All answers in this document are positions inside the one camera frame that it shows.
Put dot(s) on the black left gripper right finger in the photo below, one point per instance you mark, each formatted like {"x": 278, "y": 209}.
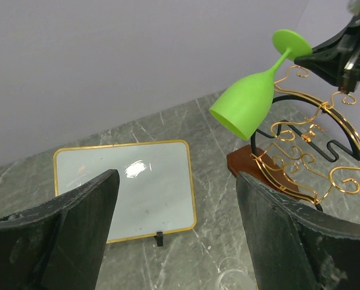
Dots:
{"x": 294, "y": 246}

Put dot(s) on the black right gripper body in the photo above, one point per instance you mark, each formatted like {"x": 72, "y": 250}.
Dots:
{"x": 350, "y": 76}

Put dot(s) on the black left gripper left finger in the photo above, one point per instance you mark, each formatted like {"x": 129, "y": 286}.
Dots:
{"x": 59, "y": 244}

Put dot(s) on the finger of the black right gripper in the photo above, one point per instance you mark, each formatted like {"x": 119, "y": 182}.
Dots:
{"x": 342, "y": 41}
{"x": 330, "y": 70}

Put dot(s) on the green plastic wine glass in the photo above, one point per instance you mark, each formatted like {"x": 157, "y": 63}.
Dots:
{"x": 245, "y": 104}

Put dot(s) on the clear wine glass front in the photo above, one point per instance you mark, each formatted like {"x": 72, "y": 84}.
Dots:
{"x": 233, "y": 274}

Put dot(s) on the gold framed whiteboard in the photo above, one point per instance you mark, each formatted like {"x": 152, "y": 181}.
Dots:
{"x": 156, "y": 193}

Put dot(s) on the gold wire wine glass rack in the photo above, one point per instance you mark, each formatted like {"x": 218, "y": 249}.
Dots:
{"x": 314, "y": 158}

